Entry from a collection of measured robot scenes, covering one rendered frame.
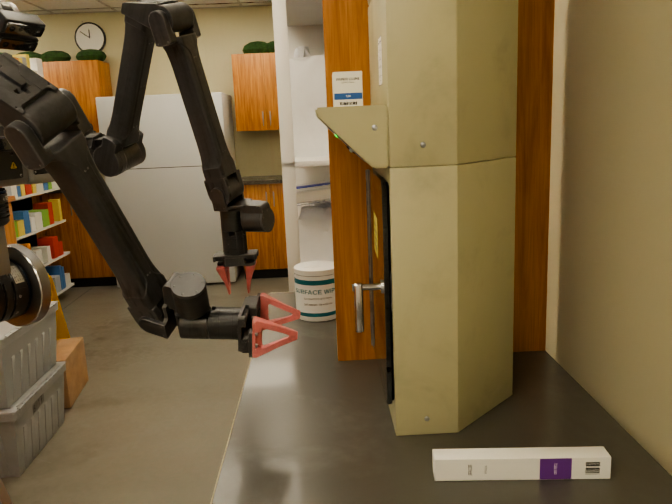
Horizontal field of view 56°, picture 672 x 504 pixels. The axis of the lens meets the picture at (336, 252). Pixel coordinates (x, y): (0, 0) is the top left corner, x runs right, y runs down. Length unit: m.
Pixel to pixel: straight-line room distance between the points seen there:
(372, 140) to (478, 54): 0.23
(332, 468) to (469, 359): 0.31
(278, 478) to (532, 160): 0.86
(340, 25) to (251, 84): 4.90
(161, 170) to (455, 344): 5.16
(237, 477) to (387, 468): 0.24
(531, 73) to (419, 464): 0.85
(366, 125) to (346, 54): 0.40
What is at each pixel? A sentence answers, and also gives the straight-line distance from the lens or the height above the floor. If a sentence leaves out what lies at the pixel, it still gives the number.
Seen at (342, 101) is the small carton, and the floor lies 1.52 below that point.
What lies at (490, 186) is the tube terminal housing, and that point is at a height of 1.36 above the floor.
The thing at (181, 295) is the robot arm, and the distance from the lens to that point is 1.04.
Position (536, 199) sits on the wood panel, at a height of 1.30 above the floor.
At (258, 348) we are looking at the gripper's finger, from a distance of 1.06.
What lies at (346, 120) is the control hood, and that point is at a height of 1.49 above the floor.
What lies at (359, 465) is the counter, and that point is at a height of 0.94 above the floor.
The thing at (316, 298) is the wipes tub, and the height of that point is 1.01.
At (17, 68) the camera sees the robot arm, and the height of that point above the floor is 1.58.
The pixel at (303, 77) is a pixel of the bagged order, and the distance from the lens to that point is 2.44.
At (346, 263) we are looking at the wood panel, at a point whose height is 1.17.
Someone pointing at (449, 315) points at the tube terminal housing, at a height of 1.16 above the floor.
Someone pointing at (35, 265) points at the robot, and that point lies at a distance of 1.63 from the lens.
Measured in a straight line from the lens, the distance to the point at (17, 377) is 3.19.
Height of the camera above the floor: 1.49
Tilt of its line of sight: 12 degrees down
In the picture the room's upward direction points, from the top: 2 degrees counter-clockwise
